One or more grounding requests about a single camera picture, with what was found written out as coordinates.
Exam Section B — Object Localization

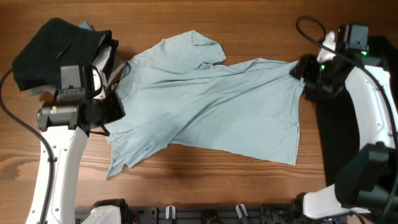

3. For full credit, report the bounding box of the stack of folded dark clothes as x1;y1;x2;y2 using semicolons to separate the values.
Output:
12;18;119;91

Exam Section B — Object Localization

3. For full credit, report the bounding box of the light blue t-shirt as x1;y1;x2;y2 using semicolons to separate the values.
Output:
107;30;304;176

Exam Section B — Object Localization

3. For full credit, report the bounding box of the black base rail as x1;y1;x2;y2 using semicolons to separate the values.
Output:
74;203;346;224

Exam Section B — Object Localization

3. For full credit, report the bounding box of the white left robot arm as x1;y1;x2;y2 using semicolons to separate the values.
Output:
27;93;125;223

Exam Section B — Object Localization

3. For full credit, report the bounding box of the black cloth pile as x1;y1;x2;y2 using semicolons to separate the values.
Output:
303;35;398;187

